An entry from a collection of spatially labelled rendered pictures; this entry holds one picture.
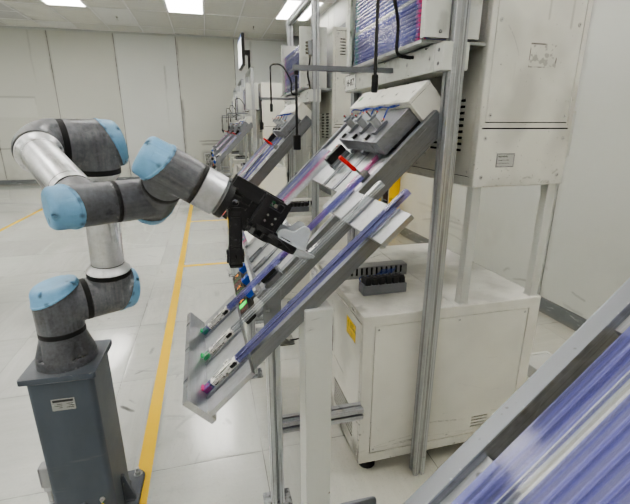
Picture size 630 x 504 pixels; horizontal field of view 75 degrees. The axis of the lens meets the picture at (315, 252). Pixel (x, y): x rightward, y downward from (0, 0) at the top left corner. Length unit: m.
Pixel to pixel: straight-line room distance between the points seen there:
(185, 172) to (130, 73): 9.31
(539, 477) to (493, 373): 1.19
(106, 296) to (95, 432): 0.38
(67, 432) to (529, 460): 1.19
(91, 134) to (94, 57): 9.03
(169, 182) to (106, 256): 0.55
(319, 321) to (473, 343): 0.77
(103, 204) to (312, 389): 0.55
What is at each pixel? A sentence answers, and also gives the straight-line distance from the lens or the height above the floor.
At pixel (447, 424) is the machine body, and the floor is 0.16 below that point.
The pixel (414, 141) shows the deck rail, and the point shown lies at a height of 1.13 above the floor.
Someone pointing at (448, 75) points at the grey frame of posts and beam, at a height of 1.30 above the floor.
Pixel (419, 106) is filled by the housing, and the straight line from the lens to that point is 1.22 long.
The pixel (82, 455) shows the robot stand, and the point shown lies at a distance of 1.45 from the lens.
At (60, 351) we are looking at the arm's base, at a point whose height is 0.61.
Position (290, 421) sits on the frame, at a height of 0.32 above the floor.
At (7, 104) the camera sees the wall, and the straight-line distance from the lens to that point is 10.57.
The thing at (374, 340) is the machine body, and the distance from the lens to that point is 1.32.
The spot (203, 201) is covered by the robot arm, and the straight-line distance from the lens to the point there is 0.74.
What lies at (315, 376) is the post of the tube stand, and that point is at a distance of 0.92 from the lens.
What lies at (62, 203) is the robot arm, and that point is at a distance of 0.77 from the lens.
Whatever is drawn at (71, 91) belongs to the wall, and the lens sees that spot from 10.22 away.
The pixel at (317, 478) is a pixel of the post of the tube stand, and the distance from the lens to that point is 1.10.
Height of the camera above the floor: 1.17
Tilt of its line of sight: 17 degrees down
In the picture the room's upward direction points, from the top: straight up
